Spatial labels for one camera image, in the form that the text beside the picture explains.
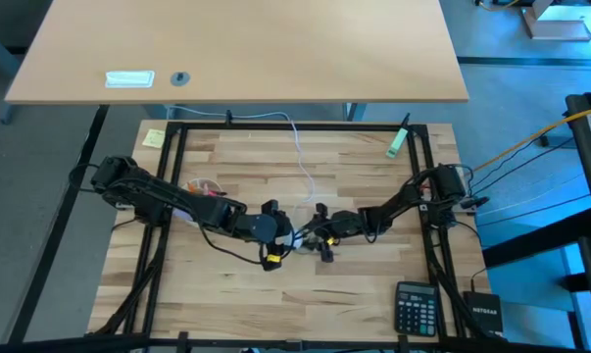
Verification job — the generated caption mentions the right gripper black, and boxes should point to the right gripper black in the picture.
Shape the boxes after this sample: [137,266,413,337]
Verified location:
[300,203,366,264]

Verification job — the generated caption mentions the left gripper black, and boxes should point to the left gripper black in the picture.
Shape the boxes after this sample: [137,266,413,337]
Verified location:
[248,198,304,274]

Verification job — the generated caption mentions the white frosted lightbulb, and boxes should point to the white frosted lightbulb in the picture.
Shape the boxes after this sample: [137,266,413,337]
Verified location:
[283,231,306,252]

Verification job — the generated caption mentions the silver metal lamp base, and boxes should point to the silver metal lamp base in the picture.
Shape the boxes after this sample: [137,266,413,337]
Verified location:
[302,233,325,252]

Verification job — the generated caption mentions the mint green small tool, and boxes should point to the mint green small tool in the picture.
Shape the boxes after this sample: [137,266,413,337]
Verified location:
[385,112,412,160]

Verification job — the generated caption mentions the black desk calculator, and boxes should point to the black desk calculator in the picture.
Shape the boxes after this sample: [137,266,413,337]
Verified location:
[393,280,440,338]

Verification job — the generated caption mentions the blue-grey desk leg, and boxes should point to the blue-grey desk leg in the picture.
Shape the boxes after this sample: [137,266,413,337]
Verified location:
[341,101,369,123]
[0,102,20,125]

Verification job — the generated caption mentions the yellow sticky note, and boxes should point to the yellow sticky note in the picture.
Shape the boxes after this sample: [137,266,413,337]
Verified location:
[141,127,167,150]

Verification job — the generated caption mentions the beige office desk with grommet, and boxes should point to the beige office desk with grommet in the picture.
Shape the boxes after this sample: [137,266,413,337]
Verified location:
[4,0,470,106]

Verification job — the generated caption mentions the long black floor bar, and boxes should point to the long black floor bar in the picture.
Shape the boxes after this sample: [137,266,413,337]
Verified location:
[8,104,111,344]

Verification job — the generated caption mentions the beige desk foot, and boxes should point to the beige desk foot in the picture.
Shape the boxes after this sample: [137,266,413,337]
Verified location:
[519,0,591,42]

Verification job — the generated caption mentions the thin white cable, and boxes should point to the thin white cable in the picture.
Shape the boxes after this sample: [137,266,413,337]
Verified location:
[166,104,319,204]

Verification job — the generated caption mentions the black Netgear network switch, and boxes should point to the black Netgear network switch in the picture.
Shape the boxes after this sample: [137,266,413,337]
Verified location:
[462,290,505,338]

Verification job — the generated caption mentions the black floor cable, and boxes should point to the black floor cable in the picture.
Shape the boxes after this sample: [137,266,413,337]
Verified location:
[473,193,591,220]
[468,136,578,190]

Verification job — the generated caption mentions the yellow cable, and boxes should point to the yellow cable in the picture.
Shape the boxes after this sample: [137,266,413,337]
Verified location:
[472,102,591,174]

